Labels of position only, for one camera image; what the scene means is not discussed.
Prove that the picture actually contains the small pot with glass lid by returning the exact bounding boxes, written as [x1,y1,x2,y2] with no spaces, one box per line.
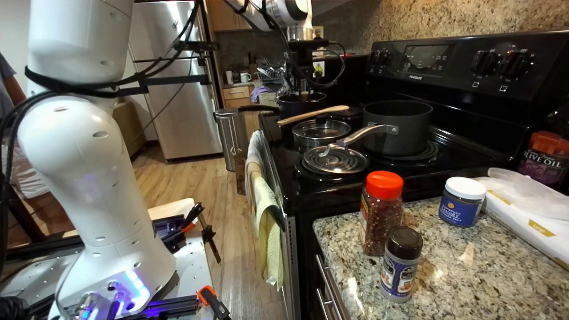
[291,118,349,150]

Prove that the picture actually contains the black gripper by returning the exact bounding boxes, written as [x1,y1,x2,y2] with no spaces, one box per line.
[285,22,328,88]

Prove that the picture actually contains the white plastic bag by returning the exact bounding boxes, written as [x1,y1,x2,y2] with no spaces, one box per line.
[479,166,569,268]

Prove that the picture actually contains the stainless steel refrigerator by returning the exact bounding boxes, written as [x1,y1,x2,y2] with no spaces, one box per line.
[129,0,221,159]

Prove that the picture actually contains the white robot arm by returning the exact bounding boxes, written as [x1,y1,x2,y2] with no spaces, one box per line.
[13,0,175,320]

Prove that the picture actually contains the wooden spoon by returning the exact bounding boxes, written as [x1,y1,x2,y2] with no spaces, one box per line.
[275,104,349,126]

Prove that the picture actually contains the yellow white dish towel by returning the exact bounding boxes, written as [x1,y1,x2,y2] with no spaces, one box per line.
[245,129,284,289]

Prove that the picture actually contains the red-capped spice bottle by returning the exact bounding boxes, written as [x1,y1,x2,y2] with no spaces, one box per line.
[358,170,403,255]

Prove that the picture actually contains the glass lid on burner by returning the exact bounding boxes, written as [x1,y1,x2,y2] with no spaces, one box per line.
[300,145,367,175]

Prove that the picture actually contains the blue white-lidded jar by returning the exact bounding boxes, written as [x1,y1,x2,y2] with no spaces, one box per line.
[438,175,485,227]

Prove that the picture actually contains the dark-capped spice shaker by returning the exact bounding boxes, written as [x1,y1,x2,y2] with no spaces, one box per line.
[380,225,422,302]

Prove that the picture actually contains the black electric stove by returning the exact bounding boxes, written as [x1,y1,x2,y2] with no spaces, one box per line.
[261,30,569,320]

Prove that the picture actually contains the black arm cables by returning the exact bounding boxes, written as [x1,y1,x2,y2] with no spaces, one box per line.
[0,0,214,280]

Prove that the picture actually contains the black saucepan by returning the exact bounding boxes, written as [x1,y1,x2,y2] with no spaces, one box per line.
[337,99,431,156]

